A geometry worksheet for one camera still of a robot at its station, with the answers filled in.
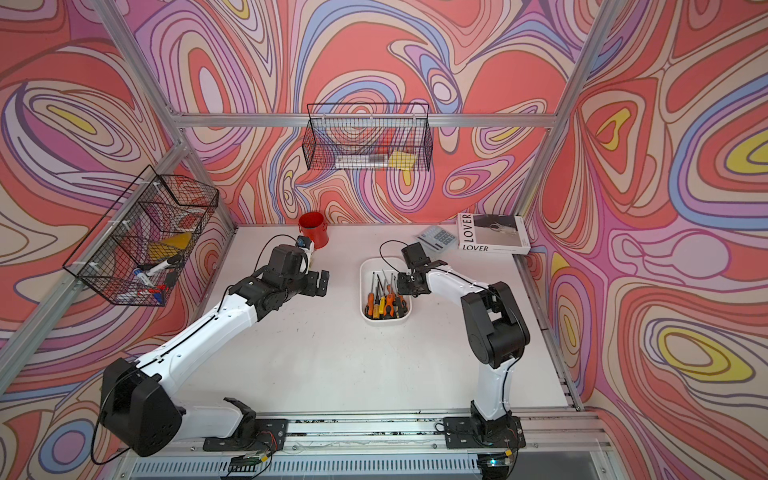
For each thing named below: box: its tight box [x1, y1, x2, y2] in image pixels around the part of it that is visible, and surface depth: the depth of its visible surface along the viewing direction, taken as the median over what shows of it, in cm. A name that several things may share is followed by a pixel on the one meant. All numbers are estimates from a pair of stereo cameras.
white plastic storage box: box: [359, 257, 413, 323], surface depth 97 cm
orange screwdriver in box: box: [367, 272, 375, 317], surface depth 95 cm
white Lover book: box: [457, 212, 531, 255], surface depth 115 cm
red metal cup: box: [298, 211, 330, 249], surface depth 110 cm
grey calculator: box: [416, 226, 457, 253], surface depth 117 cm
